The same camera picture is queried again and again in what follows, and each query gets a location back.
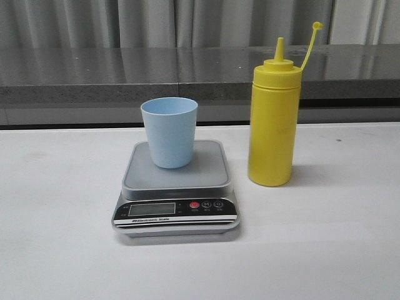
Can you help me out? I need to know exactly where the light blue plastic cup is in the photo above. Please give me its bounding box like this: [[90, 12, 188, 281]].
[[141, 97, 198, 169]]

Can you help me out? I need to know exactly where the grey curtain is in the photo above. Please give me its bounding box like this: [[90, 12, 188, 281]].
[[1, 1, 399, 48]]

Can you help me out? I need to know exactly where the grey stone counter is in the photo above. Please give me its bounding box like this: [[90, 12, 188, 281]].
[[1, 44, 399, 129]]

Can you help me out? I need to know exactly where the silver digital kitchen scale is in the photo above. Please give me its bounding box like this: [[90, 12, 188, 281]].
[[111, 140, 241, 238]]

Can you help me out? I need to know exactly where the yellow squeeze bottle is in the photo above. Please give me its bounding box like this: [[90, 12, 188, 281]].
[[248, 21, 323, 187]]

